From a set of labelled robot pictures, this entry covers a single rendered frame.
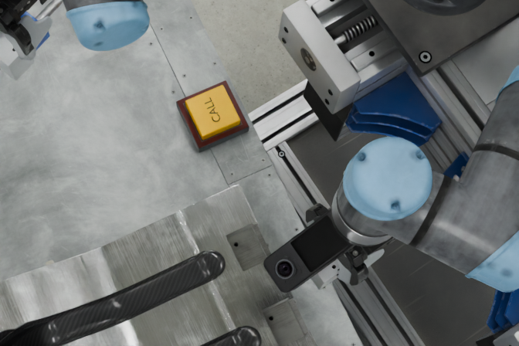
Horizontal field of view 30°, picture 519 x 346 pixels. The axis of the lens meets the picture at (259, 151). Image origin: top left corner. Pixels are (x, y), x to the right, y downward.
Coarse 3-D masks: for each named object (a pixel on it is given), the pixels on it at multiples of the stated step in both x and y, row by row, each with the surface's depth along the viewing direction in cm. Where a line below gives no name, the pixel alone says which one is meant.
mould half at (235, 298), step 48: (240, 192) 129; (144, 240) 127; (192, 240) 127; (0, 288) 119; (48, 288) 121; (96, 288) 124; (240, 288) 125; (96, 336) 121; (144, 336) 123; (192, 336) 123
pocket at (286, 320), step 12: (288, 300) 126; (264, 312) 127; (276, 312) 127; (288, 312) 127; (276, 324) 127; (288, 324) 127; (300, 324) 126; (276, 336) 126; (288, 336) 126; (300, 336) 126
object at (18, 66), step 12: (60, 0) 130; (48, 12) 130; (0, 36) 126; (48, 36) 130; (0, 48) 126; (12, 48) 126; (36, 48) 130; (0, 60) 125; (12, 60) 125; (24, 60) 128; (12, 72) 127; (24, 72) 130
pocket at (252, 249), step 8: (256, 224) 128; (232, 232) 128; (240, 232) 130; (248, 232) 130; (256, 232) 129; (232, 240) 130; (240, 240) 130; (248, 240) 130; (256, 240) 130; (264, 240) 129; (232, 248) 129; (240, 248) 129; (248, 248) 129; (256, 248) 129; (264, 248) 128; (240, 256) 129; (248, 256) 129; (256, 256) 129; (264, 256) 129; (240, 264) 129; (248, 264) 129; (256, 264) 129
